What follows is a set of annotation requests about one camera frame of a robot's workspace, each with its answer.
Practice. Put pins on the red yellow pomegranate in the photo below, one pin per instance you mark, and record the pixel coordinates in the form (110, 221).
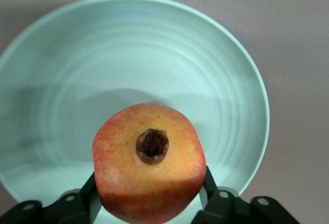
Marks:
(149, 177)

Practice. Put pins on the pale green round plate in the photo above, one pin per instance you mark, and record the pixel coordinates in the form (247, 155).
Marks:
(128, 54)

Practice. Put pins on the brown table cover sheet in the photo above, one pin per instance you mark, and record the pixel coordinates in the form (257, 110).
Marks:
(295, 54)

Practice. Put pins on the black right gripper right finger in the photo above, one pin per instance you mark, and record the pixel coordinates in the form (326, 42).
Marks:
(221, 206)

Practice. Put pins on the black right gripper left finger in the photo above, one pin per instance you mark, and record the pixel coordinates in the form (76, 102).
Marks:
(77, 206)

